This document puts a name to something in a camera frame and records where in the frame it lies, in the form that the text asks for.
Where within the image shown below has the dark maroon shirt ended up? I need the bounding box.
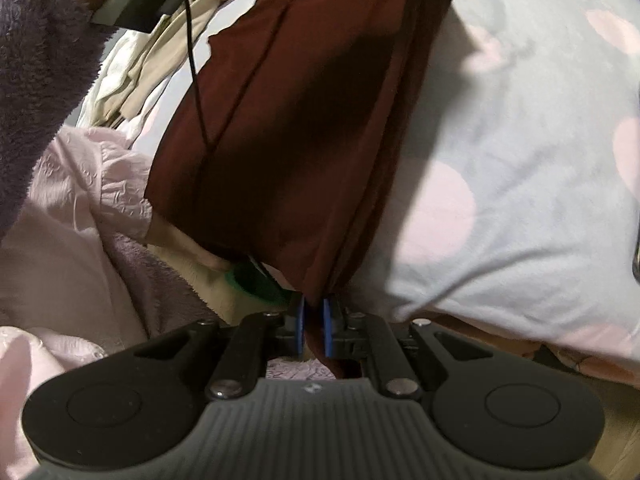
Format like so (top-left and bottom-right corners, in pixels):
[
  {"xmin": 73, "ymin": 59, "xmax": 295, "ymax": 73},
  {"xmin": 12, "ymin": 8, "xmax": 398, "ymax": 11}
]
[{"xmin": 145, "ymin": 0, "xmax": 451, "ymax": 349}]

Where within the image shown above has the beige garment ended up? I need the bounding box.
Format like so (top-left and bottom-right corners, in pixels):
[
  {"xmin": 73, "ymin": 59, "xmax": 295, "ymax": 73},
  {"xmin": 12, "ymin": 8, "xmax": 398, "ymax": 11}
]
[{"xmin": 76, "ymin": 0, "xmax": 228, "ymax": 139}]

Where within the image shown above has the purple fleece sleeve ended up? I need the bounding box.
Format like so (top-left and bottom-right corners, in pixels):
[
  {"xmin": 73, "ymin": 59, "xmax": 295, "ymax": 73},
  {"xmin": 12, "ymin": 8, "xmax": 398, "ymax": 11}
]
[{"xmin": 1, "ymin": 0, "xmax": 113, "ymax": 234}]

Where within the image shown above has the polka dot bed sheet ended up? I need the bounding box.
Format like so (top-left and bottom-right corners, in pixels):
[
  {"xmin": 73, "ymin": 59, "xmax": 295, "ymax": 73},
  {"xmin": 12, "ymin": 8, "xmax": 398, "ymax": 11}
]
[{"xmin": 144, "ymin": 0, "xmax": 639, "ymax": 382}]

